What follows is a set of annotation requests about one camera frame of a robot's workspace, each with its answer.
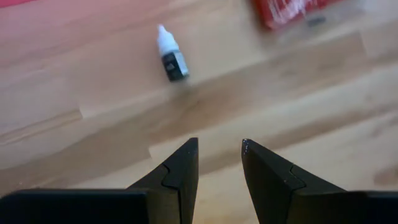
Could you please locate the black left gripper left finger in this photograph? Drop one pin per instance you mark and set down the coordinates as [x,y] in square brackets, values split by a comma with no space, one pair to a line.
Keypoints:
[174,193]

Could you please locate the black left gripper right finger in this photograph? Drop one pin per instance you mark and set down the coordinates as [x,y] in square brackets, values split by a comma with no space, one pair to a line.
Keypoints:
[273,193]

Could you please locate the small dark dropper bottle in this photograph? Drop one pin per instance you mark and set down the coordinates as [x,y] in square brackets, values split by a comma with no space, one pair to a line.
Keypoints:
[172,59]

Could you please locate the red snack packet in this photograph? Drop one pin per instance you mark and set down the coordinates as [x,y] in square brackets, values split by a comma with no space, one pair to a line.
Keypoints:
[280,12]

